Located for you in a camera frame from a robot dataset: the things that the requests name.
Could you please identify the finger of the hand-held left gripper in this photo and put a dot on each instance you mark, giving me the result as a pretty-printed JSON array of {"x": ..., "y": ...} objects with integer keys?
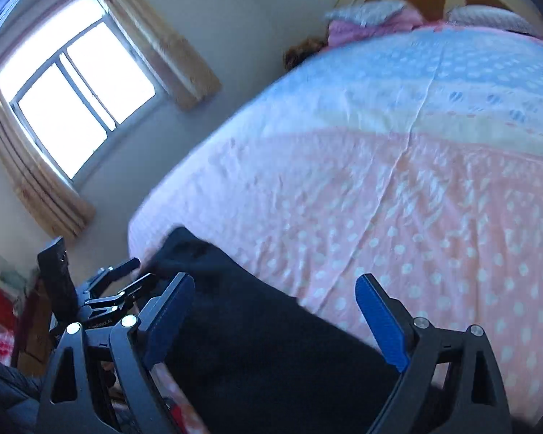
[
  {"x": 126, "y": 296},
  {"x": 111, "y": 273}
]

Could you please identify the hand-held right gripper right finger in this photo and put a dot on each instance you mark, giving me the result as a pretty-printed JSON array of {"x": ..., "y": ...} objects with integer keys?
[{"x": 382, "y": 321}]

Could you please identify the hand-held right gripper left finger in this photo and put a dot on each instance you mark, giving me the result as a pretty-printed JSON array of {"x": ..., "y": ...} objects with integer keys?
[{"x": 172, "y": 316}]

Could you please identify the black pants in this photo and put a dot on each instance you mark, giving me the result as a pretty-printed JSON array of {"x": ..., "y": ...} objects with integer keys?
[{"x": 253, "y": 325}]

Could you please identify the cardboard box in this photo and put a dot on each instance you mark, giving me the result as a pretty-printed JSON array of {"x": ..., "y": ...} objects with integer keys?
[{"x": 34, "y": 325}]

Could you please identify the dark jacket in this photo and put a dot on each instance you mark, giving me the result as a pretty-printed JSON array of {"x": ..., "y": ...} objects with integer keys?
[{"x": 7, "y": 393}]

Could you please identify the pink blue polka dot blanket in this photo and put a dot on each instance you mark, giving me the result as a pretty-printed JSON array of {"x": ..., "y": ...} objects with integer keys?
[{"x": 389, "y": 167}]

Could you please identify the large sliding window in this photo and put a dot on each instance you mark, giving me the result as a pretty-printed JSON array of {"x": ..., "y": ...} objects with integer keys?
[{"x": 72, "y": 90}]

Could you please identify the brown plush toy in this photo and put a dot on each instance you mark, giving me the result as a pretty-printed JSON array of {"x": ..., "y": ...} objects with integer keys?
[{"x": 301, "y": 54}]

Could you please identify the grey patterned pillow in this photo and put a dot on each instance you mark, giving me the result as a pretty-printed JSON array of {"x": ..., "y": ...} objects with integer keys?
[{"x": 366, "y": 11}]

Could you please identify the striped pillow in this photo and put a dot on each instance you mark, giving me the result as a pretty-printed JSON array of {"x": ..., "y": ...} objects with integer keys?
[{"x": 488, "y": 18}]

